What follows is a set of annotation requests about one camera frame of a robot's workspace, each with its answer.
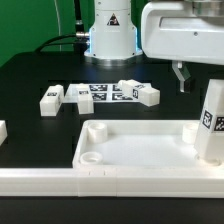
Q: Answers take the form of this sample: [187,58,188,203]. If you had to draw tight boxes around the black cable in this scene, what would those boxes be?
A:
[33,0,91,54]

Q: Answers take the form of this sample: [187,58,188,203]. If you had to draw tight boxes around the white thin cable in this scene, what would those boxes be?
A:
[53,0,63,52]

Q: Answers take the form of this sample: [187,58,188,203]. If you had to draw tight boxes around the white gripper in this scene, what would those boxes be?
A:
[141,0,224,93]

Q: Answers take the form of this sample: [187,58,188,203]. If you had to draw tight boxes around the white desk top tray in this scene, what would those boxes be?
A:
[73,120,222,168]

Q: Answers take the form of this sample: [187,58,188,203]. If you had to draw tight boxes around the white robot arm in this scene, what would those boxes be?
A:
[85,0,224,92]

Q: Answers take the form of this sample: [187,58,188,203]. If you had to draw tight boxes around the white marker base plate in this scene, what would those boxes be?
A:
[64,83,136,103]

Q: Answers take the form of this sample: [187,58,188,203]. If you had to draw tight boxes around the white block left edge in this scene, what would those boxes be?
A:
[0,120,7,146]

